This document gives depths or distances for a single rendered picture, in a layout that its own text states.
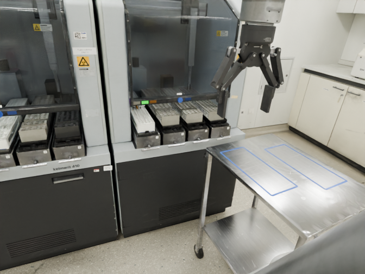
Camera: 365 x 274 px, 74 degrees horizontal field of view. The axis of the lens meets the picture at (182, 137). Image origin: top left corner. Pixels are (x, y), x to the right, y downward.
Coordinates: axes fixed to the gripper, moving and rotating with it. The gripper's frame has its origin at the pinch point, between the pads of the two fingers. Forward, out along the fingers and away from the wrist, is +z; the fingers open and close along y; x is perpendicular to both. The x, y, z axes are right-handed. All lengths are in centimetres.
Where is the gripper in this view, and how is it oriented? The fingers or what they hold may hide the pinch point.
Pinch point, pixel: (244, 109)
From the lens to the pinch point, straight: 65.5
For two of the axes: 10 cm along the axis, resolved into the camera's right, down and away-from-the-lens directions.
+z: -0.5, 8.9, 4.6
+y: 9.3, -1.3, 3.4
